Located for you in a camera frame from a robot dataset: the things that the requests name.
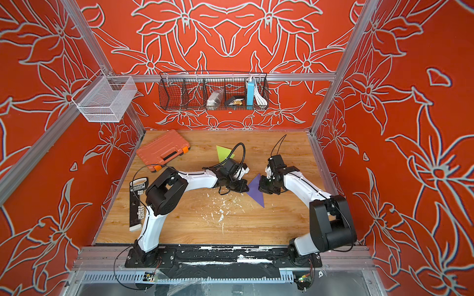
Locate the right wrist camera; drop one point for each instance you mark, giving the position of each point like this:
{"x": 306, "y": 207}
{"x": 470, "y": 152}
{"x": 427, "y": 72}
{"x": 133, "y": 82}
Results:
{"x": 275, "y": 166}

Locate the clear plastic bag in basket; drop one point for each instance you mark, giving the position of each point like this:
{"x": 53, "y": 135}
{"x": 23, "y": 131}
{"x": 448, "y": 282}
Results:
{"x": 215, "y": 99}

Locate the orange plastic tool case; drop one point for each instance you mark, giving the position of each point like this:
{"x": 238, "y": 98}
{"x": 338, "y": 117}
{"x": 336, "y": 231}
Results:
{"x": 163, "y": 149}

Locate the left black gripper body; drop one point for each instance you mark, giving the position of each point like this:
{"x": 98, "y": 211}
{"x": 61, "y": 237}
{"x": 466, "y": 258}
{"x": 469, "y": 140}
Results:
{"x": 235, "y": 185}

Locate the clear acrylic wall bin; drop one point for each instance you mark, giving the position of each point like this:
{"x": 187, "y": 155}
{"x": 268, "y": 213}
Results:
{"x": 106, "y": 99}

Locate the lime green square paper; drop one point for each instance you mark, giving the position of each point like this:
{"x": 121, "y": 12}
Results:
{"x": 223, "y": 153}

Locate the small black box in basket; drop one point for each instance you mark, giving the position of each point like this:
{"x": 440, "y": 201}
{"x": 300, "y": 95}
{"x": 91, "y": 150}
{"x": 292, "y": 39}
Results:
{"x": 235, "y": 101}

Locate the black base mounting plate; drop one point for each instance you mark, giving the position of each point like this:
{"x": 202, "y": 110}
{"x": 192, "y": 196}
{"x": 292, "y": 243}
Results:
{"x": 224, "y": 262}

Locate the purple square paper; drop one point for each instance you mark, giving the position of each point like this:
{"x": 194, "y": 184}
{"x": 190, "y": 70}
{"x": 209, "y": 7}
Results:
{"x": 254, "y": 191}

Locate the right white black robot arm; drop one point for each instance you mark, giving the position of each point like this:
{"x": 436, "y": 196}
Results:
{"x": 331, "y": 226}

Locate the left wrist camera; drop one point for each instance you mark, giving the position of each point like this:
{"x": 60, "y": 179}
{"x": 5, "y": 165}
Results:
{"x": 233, "y": 168}

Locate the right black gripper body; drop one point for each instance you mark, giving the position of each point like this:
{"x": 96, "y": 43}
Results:
{"x": 269, "y": 185}

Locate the light blue box in basket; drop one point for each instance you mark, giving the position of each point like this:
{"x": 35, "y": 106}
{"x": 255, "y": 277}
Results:
{"x": 250, "y": 86}

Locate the black wire wall basket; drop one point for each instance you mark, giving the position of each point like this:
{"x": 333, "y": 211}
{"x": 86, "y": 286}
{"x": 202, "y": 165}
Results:
{"x": 185, "y": 91}

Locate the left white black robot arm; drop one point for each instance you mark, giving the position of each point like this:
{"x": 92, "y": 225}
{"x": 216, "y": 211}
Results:
{"x": 164, "y": 194}

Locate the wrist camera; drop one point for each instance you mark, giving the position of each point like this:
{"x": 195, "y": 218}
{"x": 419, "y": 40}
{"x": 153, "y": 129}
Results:
{"x": 275, "y": 166}
{"x": 233, "y": 168}

